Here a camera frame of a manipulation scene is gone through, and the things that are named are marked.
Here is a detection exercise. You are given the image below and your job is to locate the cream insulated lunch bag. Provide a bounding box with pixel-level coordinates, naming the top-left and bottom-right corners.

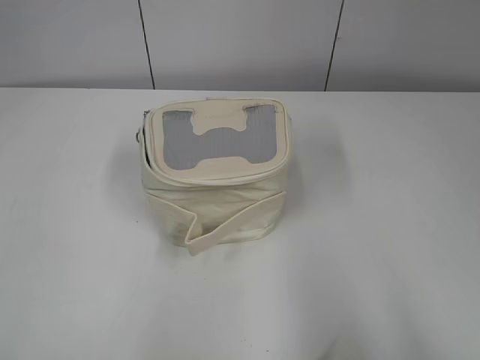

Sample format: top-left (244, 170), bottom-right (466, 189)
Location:
top-left (136, 98), bottom-right (292, 255)

